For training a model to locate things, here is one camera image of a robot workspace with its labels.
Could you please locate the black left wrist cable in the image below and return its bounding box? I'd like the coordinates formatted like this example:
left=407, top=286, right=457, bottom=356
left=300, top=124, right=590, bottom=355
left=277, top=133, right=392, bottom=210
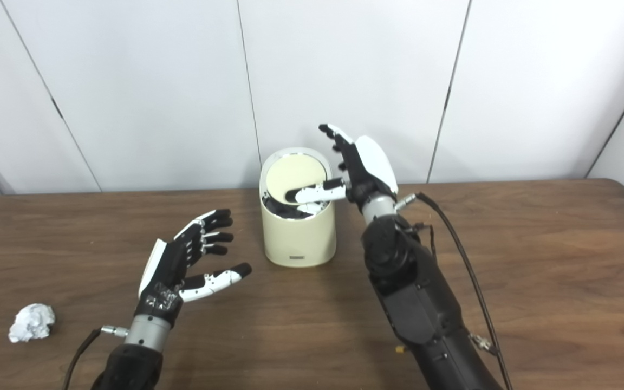
left=62, top=325, right=128, bottom=390

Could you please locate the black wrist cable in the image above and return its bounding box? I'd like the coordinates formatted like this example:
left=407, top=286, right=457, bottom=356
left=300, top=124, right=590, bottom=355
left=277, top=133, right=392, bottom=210
left=395, top=192, right=513, bottom=390
left=62, top=325, right=128, bottom=390

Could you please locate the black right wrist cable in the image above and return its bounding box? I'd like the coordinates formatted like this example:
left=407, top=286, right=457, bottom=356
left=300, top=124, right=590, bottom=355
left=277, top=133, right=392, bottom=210
left=395, top=192, right=513, bottom=390

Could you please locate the white and black right hand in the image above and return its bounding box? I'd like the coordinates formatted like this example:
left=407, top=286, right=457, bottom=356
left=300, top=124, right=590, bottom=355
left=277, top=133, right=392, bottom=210
left=285, top=123, right=399, bottom=215

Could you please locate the cream round bin lid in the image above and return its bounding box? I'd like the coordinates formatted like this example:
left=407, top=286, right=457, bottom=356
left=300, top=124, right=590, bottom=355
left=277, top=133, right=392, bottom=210
left=265, top=153, right=328, bottom=205

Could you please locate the black bin liner bag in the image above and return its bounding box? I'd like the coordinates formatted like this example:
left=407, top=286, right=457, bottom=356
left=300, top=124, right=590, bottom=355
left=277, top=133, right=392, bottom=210
left=262, top=195, right=323, bottom=220

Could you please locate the white paper ball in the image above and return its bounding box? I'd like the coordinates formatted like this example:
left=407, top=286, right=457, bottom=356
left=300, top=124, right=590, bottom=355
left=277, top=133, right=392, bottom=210
left=9, top=303, right=56, bottom=343

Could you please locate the white and black left hand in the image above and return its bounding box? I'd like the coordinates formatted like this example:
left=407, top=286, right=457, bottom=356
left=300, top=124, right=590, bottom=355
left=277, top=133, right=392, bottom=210
left=134, top=209, right=252, bottom=328

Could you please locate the cream-colored bin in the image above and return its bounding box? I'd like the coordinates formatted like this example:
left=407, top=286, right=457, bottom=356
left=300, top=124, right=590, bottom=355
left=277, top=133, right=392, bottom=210
left=259, top=147, right=337, bottom=268

